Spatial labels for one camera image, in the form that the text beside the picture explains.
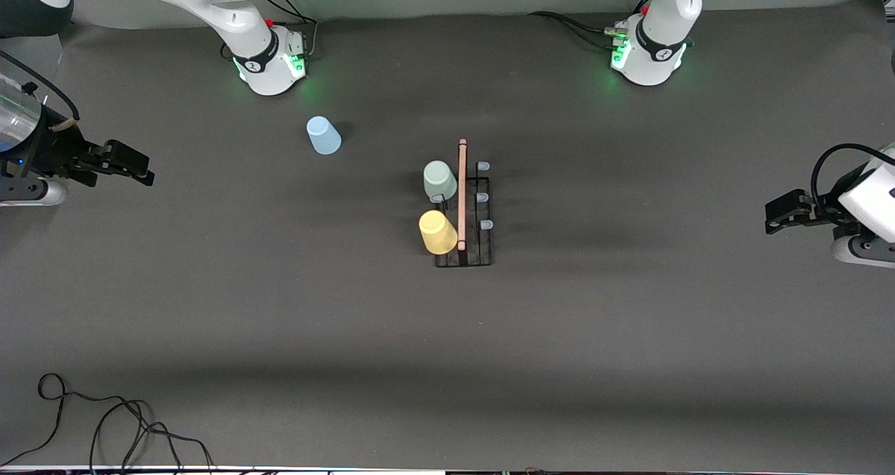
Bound pale green plastic cup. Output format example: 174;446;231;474
423;160;459;201

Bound yellow plastic cup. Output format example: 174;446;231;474
418;209;460;255

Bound black wire cup holder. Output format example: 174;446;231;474
428;138;495;268

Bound light blue plastic cup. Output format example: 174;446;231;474
306;115;343;156

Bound dark grey table mat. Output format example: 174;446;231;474
0;0;895;470

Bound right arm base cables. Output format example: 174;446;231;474
257;0;320;59

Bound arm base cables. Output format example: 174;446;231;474
257;0;320;59
528;11;624;50

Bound loose black cable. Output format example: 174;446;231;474
0;373;217;470

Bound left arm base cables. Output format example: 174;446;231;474
528;11;624;50

